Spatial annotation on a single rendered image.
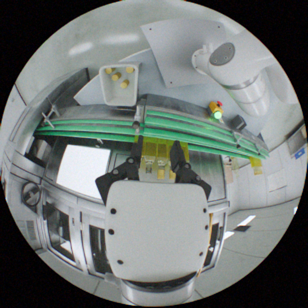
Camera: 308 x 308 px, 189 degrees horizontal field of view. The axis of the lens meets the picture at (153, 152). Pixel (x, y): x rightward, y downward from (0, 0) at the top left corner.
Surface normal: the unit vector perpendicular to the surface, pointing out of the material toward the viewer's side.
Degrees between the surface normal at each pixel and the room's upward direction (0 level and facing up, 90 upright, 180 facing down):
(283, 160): 90
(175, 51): 2
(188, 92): 0
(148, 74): 0
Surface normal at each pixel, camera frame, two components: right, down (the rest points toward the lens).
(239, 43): -0.94, -0.11
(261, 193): -0.99, -0.11
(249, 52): -0.92, 0.21
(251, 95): -0.13, 0.98
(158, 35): -0.02, 0.90
